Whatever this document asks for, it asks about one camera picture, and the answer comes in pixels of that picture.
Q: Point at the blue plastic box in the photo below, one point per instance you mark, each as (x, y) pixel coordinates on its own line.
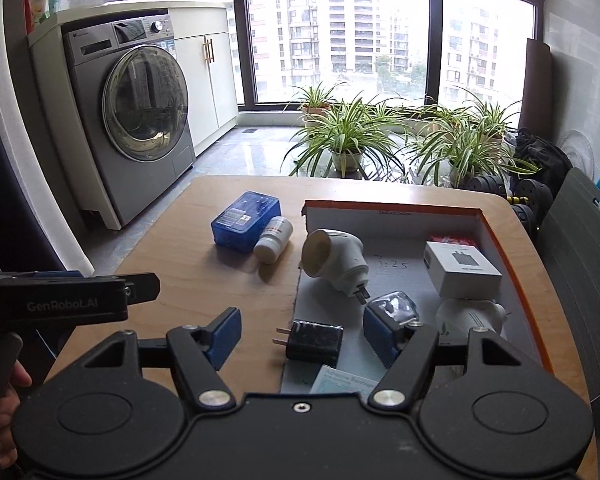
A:
(245, 220)

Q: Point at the red blue playing card pack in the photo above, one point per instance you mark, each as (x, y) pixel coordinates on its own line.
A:
(450, 238)

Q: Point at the white fan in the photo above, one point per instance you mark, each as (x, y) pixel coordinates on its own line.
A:
(577, 152)

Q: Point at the white round-mouth plug-in heater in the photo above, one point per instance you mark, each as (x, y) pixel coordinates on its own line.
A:
(340, 260)

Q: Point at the black-framed window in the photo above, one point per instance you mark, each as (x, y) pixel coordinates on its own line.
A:
(432, 35)

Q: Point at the black bag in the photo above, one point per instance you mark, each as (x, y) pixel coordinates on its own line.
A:
(540, 160)

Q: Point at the brown rolled mat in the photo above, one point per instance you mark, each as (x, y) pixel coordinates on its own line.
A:
(535, 85)

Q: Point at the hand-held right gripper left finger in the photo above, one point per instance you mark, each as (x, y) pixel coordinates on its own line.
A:
(225, 334)

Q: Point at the orange-edged cardboard box tray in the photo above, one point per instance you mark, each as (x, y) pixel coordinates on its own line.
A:
(395, 230)

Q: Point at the black dumbbell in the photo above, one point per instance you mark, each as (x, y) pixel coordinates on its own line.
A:
(532, 195)
(487, 185)

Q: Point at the teal cardboard box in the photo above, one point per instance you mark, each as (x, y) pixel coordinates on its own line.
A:
(340, 380)

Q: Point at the white charger carton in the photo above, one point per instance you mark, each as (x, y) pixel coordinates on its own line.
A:
(460, 270)

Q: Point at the white pill bottle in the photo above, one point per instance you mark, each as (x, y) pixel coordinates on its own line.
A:
(275, 237)

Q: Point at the clear bottle grey cap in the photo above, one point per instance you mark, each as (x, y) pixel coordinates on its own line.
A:
(400, 307)

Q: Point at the potted spider plant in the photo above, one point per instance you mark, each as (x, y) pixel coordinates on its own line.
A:
(315, 97)
(415, 112)
(490, 115)
(345, 130)
(465, 152)

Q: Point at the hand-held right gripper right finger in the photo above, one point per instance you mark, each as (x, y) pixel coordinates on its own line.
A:
(380, 336)

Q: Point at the green white detergent bottle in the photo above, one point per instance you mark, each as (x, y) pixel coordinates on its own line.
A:
(40, 2)

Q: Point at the small black packet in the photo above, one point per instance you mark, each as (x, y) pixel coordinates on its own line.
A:
(315, 342)

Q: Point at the white plug-in heater green logo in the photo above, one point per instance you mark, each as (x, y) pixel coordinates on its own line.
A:
(470, 315)

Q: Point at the grey washing machine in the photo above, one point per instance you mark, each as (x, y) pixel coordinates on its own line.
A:
(140, 110)

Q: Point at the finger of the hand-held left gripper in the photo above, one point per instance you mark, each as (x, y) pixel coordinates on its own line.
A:
(142, 287)

